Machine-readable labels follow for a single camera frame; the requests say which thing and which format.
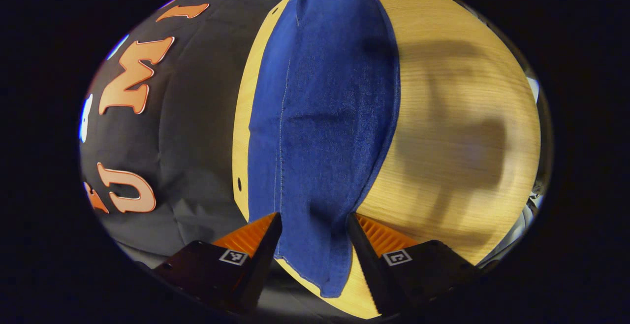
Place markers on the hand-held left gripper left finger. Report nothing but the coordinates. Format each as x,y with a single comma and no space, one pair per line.
263,265

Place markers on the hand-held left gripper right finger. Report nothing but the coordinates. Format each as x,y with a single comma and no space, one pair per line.
369,270

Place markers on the blue jeans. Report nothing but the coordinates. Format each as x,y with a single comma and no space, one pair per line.
320,117

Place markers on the black backdrop cloth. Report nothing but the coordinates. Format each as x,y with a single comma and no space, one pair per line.
197,117

